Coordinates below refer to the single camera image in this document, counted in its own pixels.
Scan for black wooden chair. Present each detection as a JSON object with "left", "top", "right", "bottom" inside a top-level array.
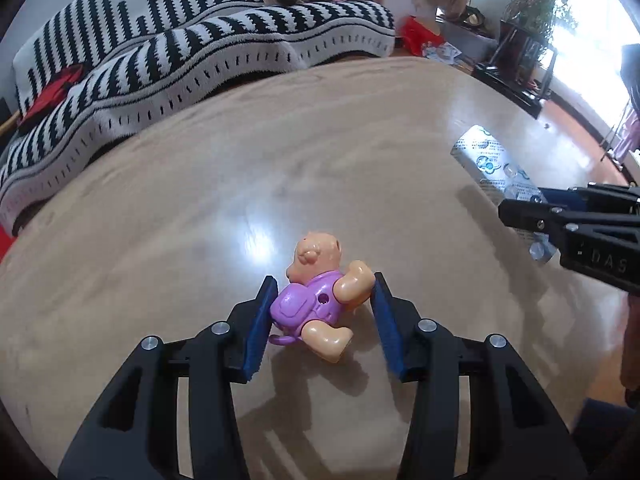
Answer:
[{"left": 472, "top": 20, "right": 558, "bottom": 119}]

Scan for black white striped sofa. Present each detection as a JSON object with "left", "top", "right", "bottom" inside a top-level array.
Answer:
[{"left": 1, "top": 0, "right": 395, "bottom": 236}]

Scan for red pig plastic stool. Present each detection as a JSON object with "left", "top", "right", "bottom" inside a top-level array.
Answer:
[{"left": 0, "top": 228, "right": 14, "bottom": 260}]

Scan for red bag on floor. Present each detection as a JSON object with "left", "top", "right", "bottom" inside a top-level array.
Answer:
[{"left": 399, "top": 16, "right": 445, "bottom": 56}]

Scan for papers on floor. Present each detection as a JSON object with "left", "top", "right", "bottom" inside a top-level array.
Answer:
[{"left": 422, "top": 42, "right": 462, "bottom": 65}]

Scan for potted green plant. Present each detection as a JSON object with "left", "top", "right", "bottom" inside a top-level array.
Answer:
[{"left": 502, "top": 0, "right": 577, "bottom": 44}]

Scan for purple bear toy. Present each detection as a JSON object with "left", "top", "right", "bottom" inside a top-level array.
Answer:
[{"left": 269, "top": 232, "right": 375, "bottom": 363}]

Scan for red garment on sofa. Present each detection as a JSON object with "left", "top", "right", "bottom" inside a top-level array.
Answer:
[{"left": 21, "top": 63, "right": 86, "bottom": 125}]

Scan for person's right hand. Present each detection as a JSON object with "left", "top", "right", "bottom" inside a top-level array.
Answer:
[{"left": 620, "top": 295, "right": 640, "bottom": 391}]

